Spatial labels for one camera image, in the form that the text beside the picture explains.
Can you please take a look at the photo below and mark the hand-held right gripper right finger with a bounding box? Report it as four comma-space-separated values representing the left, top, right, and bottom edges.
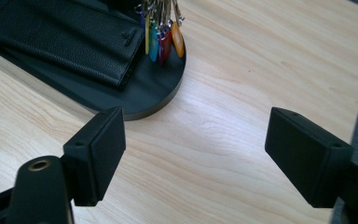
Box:
264, 106, 354, 209

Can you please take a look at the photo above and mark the bunch of metal key rings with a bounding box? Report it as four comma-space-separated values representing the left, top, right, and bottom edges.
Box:
134, 0, 186, 27

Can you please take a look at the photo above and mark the orange key tag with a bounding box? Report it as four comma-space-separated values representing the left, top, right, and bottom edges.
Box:
171, 21, 186, 59

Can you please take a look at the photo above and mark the black leather wallet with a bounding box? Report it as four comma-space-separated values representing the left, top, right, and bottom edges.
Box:
0, 0, 145, 91

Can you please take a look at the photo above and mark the teal key tag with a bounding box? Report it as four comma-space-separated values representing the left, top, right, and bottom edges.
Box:
148, 26, 160, 63

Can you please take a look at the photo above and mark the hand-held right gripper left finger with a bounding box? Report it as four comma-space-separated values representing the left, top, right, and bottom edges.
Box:
62, 106, 127, 207

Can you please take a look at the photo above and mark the yellow key tag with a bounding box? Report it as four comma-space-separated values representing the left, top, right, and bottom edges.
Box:
145, 13, 151, 56

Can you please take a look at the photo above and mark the blue key tag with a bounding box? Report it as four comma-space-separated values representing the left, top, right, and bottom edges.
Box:
139, 10, 146, 33

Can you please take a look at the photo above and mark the red key tag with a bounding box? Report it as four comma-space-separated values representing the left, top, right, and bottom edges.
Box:
158, 27, 173, 66

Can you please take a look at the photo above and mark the black oval tray with post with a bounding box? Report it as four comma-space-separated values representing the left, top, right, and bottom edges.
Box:
0, 0, 187, 121

